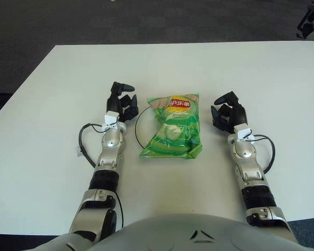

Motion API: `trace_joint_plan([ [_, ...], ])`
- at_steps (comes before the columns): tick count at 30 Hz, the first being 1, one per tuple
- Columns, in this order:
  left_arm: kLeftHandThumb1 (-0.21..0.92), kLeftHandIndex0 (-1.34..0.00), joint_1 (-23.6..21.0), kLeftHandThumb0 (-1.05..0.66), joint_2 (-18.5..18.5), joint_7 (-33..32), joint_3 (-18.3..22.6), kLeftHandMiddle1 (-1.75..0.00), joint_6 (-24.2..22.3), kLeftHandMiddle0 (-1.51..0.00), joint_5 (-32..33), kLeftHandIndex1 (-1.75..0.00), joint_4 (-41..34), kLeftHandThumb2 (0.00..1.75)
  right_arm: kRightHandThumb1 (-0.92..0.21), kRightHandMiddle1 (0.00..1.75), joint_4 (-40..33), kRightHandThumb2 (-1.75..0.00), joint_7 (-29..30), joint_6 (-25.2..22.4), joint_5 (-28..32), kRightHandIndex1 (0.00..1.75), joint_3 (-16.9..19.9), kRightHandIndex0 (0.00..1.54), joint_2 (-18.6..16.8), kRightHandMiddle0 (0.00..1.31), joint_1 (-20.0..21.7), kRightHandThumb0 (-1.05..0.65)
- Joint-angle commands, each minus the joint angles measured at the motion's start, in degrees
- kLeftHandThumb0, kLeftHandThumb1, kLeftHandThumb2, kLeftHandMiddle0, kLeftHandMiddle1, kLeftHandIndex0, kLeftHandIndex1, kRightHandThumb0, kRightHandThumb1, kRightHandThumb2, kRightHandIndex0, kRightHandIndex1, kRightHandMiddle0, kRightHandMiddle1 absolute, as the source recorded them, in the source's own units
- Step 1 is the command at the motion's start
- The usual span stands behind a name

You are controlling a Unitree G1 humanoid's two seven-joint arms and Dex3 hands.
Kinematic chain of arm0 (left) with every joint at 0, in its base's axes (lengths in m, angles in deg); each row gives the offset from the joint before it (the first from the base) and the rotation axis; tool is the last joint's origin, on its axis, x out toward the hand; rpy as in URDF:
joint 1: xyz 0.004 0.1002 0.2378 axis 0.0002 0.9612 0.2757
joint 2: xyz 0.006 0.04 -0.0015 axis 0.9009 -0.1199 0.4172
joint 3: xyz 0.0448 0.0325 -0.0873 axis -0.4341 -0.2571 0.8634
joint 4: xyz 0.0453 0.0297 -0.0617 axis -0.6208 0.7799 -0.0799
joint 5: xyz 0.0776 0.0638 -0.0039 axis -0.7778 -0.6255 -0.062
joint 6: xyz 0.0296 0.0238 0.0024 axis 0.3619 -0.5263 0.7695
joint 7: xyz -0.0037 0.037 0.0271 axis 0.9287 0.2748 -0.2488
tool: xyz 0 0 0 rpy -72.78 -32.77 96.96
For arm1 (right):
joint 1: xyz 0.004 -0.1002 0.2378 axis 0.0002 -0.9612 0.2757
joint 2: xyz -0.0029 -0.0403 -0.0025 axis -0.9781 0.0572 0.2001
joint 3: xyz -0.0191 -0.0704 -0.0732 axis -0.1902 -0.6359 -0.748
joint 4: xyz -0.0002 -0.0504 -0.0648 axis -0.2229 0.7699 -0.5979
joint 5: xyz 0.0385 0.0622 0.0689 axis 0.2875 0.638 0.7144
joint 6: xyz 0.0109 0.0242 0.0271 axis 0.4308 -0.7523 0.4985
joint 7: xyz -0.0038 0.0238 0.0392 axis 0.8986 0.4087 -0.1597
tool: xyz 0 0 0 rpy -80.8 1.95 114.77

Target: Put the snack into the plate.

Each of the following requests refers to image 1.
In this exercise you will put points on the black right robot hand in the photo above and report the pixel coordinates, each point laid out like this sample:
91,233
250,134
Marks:
238,115

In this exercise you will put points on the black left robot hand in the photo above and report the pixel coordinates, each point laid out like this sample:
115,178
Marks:
112,104

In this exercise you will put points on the green chips snack bag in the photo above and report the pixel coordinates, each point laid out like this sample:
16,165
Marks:
172,136

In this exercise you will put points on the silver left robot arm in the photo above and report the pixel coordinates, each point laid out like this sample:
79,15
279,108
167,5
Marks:
108,151

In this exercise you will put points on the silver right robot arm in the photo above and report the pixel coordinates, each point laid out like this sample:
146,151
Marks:
251,167

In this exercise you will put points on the white plate with black rim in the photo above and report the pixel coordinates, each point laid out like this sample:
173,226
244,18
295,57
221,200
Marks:
142,128

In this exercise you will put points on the black floor object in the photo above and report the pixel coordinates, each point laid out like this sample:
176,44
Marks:
1,98

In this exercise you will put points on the black office chair base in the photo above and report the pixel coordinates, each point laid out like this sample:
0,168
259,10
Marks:
307,26

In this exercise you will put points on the grey robot torso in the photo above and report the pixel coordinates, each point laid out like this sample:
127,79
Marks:
172,232

